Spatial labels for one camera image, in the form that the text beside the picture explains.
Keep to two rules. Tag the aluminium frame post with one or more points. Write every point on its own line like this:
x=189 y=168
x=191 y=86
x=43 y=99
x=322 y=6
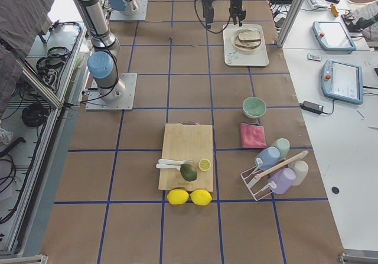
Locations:
x=288 y=22

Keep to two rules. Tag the left whole lemon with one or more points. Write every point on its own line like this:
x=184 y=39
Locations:
x=177 y=196

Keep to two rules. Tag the purple cup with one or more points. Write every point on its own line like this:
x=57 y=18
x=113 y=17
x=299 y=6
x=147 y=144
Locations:
x=282 y=180

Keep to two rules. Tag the bread slice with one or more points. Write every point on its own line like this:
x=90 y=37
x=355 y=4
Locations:
x=249 y=36
x=247 y=46

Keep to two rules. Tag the bread slice on plate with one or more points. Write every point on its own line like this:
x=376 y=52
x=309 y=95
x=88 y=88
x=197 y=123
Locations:
x=247 y=46

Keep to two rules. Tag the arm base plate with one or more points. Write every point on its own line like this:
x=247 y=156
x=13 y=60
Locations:
x=121 y=97
x=123 y=11

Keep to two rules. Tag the green bowl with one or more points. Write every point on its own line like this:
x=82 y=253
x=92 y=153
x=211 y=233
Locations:
x=253 y=107

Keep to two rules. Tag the right whole lemon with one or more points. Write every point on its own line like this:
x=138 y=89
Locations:
x=201 y=197

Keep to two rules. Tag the whole lemon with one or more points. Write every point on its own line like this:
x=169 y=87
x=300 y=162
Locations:
x=177 y=196
x=201 y=197

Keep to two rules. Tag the black power adapter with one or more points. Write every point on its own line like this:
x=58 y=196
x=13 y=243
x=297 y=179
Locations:
x=312 y=107

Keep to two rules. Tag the green cup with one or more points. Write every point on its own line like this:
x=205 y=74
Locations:
x=283 y=146

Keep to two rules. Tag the teach pendant far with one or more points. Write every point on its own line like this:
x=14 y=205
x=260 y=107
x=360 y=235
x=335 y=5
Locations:
x=332 y=36

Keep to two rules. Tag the teach pendant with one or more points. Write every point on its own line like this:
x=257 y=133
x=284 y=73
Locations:
x=332 y=36
x=342 y=81

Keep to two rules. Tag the pink cloth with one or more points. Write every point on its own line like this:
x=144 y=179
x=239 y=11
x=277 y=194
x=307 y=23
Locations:
x=252 y=136

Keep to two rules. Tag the blue cup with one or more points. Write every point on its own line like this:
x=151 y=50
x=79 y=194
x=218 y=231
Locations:
x=267 y=158

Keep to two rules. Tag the wooden cutting board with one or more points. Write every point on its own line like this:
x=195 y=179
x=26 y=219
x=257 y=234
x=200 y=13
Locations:
x=187 y=142

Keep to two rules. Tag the white round plate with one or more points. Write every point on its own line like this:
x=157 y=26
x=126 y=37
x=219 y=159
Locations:
x=234 y=38

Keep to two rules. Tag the white plastic knife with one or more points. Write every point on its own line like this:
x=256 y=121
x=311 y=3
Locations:
x=167 y=166

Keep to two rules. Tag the lemon half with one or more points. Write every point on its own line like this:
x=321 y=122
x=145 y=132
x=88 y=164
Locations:
x=204 y=164

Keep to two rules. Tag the teach pendant near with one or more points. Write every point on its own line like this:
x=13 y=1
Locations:
x=342 y=81

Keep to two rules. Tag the white wire cup rack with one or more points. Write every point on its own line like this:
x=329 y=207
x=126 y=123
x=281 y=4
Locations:
x=247 y=177

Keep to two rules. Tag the cream bear tray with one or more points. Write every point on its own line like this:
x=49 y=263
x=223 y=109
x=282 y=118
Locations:
x=236 y=57

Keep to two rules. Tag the avocado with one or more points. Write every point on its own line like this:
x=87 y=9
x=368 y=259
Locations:
x=188 y=172

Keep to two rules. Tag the cream cup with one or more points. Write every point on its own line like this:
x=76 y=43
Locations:
x=300 y=169

